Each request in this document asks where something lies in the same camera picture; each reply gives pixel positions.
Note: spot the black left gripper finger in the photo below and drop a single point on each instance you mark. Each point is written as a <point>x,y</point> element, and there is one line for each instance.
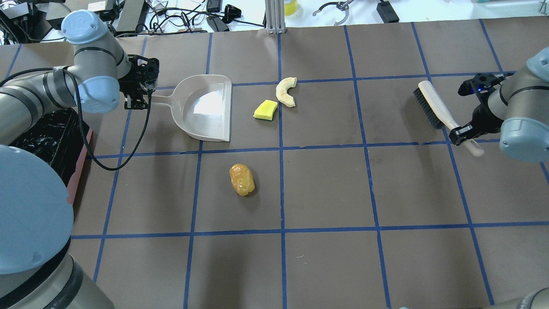
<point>136,103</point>

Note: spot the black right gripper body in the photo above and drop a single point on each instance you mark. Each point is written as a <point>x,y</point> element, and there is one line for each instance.
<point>481,116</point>

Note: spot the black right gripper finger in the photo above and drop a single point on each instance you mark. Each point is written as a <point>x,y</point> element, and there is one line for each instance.
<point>460,134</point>

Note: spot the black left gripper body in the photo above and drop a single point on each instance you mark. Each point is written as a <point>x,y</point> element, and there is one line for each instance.
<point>133,89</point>

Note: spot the beige hand brush black bristles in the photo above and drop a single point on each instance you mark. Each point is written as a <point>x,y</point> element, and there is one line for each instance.
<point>438,114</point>

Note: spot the beige plastic dustpan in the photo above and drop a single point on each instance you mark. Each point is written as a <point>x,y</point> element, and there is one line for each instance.
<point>201,106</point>

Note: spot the yellow sponge piece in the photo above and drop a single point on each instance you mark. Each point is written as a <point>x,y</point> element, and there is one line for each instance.
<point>266,110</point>

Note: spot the orange-brown potato toy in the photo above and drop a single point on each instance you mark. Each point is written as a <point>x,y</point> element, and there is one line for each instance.
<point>242,179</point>

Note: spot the pale curved melon rind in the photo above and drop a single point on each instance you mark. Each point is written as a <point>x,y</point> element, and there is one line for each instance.
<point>282,91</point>

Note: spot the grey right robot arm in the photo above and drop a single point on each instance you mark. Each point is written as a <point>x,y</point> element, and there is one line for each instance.
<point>503,154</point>

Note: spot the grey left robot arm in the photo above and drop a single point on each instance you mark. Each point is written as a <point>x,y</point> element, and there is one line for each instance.
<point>37,271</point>

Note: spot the bin with black bag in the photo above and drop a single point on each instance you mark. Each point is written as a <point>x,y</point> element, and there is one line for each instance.
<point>56,139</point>

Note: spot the aluminium frame post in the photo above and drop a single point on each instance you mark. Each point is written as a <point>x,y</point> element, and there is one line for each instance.
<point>275,18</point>

